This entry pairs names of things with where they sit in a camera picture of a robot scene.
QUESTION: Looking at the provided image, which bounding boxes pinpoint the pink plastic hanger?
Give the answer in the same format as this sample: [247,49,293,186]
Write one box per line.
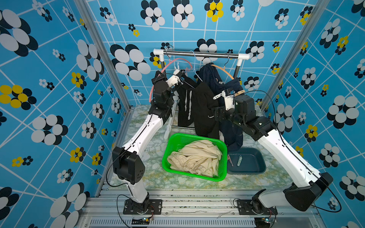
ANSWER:
[149,44,194,103]

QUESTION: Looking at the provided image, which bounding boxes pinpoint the black shorts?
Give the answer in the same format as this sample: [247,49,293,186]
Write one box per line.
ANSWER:
[177,74,220,139]

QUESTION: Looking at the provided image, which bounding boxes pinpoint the pink clothespin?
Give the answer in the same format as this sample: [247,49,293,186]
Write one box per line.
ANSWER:
[227,155,234,167]

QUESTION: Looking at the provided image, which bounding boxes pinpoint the beige shorts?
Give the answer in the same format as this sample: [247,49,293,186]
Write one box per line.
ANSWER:
[167,140,222,178]

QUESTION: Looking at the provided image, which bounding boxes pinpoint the mint green clothespin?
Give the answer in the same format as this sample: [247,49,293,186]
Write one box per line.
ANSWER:
[237,155,242,167]

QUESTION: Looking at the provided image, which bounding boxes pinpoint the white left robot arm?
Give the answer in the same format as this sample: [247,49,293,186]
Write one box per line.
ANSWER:
[111,70,185,214]

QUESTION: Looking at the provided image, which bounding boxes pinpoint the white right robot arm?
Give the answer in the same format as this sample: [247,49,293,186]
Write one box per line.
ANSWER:
[213,94,333,214]

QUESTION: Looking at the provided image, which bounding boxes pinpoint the navy blue shorts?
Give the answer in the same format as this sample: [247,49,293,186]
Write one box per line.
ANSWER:
[199,63,243,152]

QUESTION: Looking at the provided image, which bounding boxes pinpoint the wooden hanger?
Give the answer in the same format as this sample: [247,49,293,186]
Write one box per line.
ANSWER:
[212,53,235,80]

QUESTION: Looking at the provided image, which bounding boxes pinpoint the wooden clothespin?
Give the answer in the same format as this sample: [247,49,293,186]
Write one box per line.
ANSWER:
[234,90,245,96]

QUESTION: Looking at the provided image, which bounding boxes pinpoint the white metal clothes rack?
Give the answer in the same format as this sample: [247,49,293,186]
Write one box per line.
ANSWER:
[149,49,250,140]

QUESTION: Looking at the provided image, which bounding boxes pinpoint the green plastic basket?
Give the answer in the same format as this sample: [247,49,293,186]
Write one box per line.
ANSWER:
[162,134,227,182]

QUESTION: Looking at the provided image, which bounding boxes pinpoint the dark teal plastic bin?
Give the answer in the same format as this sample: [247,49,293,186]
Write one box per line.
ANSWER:
[227,147,266,175]

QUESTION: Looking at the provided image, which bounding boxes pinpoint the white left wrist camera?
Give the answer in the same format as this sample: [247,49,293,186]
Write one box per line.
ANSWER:
[166,75,181,88]

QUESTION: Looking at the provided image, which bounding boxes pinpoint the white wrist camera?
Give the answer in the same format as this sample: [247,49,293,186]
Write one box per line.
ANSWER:
[213,88,235,111]
[166,75,181,88]

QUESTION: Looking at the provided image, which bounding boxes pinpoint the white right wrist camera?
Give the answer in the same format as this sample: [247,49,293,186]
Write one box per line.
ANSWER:
[213,88,235,111]

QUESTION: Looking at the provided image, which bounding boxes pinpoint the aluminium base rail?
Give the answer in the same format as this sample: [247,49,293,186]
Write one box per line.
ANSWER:
[77,188,325,228]

